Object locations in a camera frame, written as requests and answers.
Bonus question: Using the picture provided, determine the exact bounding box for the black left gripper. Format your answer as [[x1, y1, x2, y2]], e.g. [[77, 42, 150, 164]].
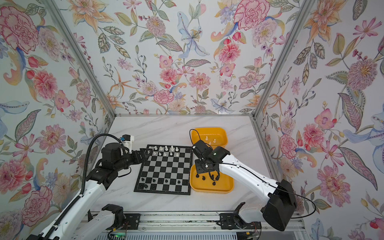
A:
[[113, 147, 153, 173]]

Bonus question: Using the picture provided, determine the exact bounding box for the yellow tray with black pieces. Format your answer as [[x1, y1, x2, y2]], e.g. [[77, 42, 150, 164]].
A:
[[190, 165, 235, 194]]

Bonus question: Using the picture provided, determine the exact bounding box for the yellow tray with white pieces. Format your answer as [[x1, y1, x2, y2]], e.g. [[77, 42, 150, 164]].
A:
[[190, 127, 228, 149]]

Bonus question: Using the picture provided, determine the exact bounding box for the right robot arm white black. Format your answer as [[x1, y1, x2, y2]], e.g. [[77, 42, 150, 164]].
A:
[[192, 140, 298, 231]]

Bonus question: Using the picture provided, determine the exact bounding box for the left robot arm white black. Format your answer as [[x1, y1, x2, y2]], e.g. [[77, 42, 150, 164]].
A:
[[28, 135, 153, 240]]

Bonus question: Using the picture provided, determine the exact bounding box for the black and silver chessboard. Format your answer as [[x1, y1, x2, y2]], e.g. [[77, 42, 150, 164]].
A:
[[134, 145, 194, 196]]

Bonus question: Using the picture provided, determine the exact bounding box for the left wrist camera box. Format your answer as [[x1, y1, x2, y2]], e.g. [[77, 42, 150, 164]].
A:
[[121, 135, 135, 154]]

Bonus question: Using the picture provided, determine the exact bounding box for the aluminium front mounting rail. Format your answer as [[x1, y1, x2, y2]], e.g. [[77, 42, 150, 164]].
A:
[[47, 210, 304, 240]]

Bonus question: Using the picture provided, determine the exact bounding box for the aluminium corner post left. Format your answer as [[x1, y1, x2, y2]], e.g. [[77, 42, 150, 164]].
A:
[[42, 1, 117, 120]]

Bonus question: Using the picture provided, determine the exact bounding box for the aluminium corner post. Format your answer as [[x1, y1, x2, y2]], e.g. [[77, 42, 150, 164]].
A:
[[253, 1, 314, 121], [42, 1, 117, 120]]

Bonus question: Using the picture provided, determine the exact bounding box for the aluminium corner post right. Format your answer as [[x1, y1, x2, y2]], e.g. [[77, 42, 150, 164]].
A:
[[253, 1, 314, 121]]

